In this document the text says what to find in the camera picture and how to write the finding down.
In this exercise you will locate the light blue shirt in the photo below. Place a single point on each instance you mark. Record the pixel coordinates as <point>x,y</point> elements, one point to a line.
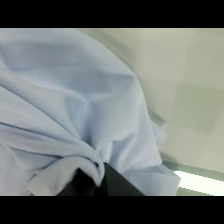
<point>66,100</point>

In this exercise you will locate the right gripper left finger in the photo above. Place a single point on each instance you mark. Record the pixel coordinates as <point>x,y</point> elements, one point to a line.
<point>78,186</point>

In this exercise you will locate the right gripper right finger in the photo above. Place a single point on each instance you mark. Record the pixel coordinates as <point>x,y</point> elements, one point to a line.
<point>118,183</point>

